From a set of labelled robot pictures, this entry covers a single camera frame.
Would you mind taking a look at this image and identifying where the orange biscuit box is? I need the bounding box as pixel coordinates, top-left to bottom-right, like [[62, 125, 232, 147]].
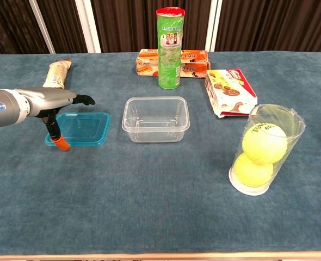
[[135, 48, 212, 79]]

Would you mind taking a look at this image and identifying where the green chips can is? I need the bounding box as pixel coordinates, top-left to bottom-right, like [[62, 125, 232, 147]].
[[156, 7, 186, 90]]

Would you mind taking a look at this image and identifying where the beige brown snack bar wrapper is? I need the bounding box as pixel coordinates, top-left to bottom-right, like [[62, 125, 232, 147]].
[[42, 58, 73, 90]]

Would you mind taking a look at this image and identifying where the thin white partition post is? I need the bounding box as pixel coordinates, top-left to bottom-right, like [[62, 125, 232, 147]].
[[28, 0, 55, 54]]

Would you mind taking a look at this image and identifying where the blue translucent plastic lid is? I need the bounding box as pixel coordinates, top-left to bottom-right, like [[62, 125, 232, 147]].
[[45, 111, 112, 147]]

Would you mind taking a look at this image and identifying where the clear plastic ball tube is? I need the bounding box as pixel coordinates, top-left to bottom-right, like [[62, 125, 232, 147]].
[[228, 103, 307, 196]]

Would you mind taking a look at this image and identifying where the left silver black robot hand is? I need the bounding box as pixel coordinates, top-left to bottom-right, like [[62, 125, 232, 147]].
[[27, 87, 96, 152]]

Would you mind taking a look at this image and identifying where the wide white partition post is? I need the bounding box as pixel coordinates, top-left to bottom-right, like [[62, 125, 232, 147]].
[[205, 0, 223, 52], [75, 0, 102, 54]]

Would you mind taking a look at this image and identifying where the yellow tennis ball with print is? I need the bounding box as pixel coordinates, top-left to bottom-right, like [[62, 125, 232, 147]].
[[242, 123, 288, 166]]

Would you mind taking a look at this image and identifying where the white red cookie box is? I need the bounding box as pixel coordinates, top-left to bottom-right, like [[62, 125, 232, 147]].
[[205, 69, 258, 119]]

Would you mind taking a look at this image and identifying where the clear plastic food container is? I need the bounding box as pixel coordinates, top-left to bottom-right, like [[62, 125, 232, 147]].
[[121, 96, 190, 144]]

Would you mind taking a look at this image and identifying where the blue table cloth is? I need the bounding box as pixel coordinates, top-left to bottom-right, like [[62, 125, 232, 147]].
[[0, 51, 321, 256]]

